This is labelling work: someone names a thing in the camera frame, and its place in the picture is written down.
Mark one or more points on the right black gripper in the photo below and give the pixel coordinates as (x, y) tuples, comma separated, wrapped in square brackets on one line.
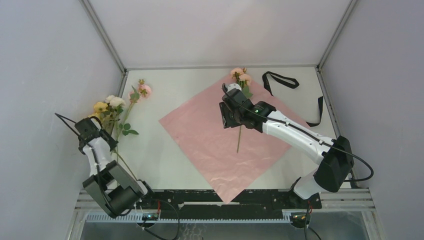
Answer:
[(227, 122)]

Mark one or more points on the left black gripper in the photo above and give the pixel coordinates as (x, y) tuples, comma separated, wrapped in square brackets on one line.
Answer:
[(112, 141)]

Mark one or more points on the white fake flower stem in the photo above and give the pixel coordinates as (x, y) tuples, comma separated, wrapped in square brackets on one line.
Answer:
[(118, 115)]

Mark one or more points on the purple pink wrapping paper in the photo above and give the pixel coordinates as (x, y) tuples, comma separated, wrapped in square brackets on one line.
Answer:
[(230, 159)]

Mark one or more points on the pink bud fake flower stem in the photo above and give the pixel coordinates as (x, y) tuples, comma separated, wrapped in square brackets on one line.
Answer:
[(137, 94)]

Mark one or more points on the yellow fake flower stem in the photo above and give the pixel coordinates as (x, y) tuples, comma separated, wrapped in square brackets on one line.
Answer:
[(101, 110)]

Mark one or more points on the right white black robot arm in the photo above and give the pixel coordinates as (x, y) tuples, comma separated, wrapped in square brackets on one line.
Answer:
[(333, 157)]

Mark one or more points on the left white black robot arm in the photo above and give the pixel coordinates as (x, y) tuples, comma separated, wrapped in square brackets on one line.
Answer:
[(109, 184)]

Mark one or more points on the left green circuit board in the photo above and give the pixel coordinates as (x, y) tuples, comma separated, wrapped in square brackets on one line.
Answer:
[(150, 217)]

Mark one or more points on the right circuit board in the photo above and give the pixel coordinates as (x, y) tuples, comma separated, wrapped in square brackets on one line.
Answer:
[(300, 217)]

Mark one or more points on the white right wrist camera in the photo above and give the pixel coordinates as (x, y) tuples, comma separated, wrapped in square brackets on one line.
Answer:
[(233, 86)]

